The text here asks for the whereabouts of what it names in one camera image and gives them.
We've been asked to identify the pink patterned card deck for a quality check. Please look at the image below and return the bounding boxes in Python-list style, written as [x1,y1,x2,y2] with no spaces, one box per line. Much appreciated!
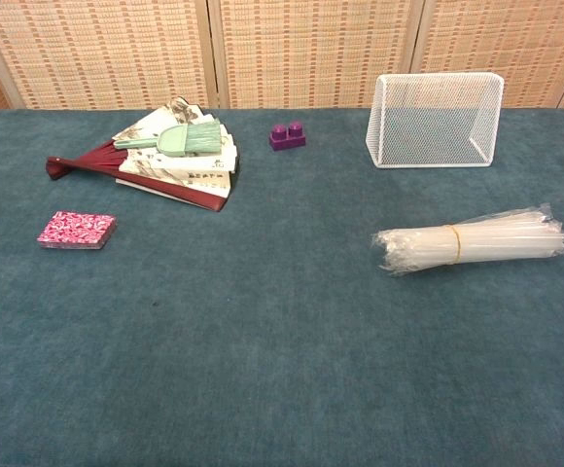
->
[37,210,118,252]

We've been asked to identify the purple building block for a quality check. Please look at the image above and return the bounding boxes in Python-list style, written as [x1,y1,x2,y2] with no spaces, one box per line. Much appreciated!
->
[268,121,308,153]

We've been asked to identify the teal felt table cover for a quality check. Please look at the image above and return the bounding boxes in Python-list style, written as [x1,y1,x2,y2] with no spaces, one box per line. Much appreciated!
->
[0,106,564,467]

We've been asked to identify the small green brush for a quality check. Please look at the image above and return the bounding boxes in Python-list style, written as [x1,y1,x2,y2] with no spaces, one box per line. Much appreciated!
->
[113,118,224,159]

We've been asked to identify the yellow rubber band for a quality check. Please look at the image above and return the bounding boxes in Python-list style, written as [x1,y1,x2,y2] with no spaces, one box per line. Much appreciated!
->
[444,224,463,267]

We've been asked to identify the woven bamboo folding screen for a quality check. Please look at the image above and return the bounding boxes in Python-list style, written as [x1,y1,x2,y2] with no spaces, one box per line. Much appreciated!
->
[0,0,564,118]

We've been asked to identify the red and white folding fan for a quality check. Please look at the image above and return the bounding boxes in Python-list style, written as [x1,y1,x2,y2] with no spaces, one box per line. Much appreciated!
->
[44,95,240,213]

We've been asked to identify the bundle of wrapped clear straws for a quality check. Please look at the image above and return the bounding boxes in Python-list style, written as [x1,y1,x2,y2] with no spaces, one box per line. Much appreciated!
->
[370,201,564,277]

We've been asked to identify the white wire mesh basket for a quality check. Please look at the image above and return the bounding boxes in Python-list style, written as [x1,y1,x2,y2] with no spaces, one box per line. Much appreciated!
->
[365,71,506,170]

